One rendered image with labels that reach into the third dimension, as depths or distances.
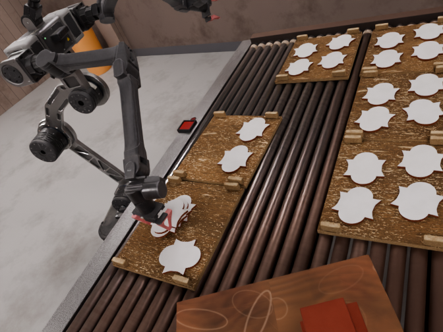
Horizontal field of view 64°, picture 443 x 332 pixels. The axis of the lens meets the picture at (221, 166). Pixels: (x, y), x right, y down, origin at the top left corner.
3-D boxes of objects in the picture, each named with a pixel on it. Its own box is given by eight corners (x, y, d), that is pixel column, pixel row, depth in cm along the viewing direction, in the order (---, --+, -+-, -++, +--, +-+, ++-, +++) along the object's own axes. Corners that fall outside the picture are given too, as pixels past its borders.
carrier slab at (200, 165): (173, 178, 151) (171, 176, 150) (215, 117, 174) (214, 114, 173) (246, 188, 132) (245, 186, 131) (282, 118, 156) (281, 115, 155)
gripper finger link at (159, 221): (165, 219, 127) (153, 201, 121) (180, 222, 123) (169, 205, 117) (154, 234, 124) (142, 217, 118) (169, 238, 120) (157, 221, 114)
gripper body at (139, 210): (144, 201, 125) (134, 187, 120) (166, 207, 119) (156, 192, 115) (133, 216, 121) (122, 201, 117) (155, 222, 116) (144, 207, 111)
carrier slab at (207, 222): (114, 266, 126) (111, 264, 125) (171, 181, 150) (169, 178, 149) (195, 291, 108) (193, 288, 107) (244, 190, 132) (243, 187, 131)
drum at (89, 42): (118, 62, 544) (94, 20, 502) (101, 78, 523) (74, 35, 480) (101, 63, 568) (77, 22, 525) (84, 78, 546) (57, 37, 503)
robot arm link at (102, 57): (146, 51, 135) (130, 35, 126) (140, 84, 132) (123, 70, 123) (57, 62, 152) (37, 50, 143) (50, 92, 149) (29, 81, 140)
